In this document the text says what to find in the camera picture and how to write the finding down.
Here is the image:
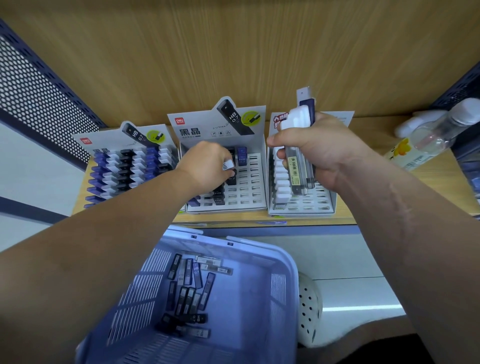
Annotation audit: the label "person's left hand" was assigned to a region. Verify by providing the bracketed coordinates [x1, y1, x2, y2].
[175, 141, 238, 196]

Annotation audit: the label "blue plastic shopping basket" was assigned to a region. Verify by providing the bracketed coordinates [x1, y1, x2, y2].
[75, 224, 300, 364]

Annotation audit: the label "white plastic object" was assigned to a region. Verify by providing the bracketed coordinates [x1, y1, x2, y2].
[394, 109, 449, 139]

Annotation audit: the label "full cardboard display box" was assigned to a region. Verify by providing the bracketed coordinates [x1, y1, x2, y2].
[72, 121, 180, 210]

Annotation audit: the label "clear bottle with white cap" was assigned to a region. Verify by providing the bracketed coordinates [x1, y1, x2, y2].
[383, 97, 480, 172]

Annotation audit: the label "tall-backed cardboard display box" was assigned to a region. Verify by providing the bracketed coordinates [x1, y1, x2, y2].
[167, 96, 268, 215]

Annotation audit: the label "rows of mixed lead cases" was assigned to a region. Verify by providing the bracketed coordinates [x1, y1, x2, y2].
[83, 145, 179, 209]

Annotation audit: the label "red-labelled cardboard display box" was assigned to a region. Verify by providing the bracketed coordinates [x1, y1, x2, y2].
[267, 110, 355, 218]

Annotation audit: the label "person's right forearm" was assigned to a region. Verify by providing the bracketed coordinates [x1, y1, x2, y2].
[333, 150, 480, 364]

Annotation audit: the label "blue perforated metal panel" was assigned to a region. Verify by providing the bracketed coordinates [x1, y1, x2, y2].
[429, 62, 480, 113]

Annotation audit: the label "white perforated clog shoe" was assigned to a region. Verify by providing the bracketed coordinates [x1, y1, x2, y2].
[297, 271, 323, 349]

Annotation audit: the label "person's left forearm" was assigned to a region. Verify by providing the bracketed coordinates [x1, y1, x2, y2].
[0, 167, 196, 364]

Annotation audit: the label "row of white lead cases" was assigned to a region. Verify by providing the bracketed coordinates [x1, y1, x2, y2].
[272, 147, 293, 211]

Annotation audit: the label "perforated metal side panel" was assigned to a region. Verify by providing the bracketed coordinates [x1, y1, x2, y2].
[0, 19, 109, 171]

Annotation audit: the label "person's right hand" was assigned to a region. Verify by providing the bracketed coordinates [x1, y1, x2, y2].
[266, 111, 371, 191]

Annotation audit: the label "pile of loose lead cases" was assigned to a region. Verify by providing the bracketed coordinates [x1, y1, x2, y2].
[155, 253, 234, 340]

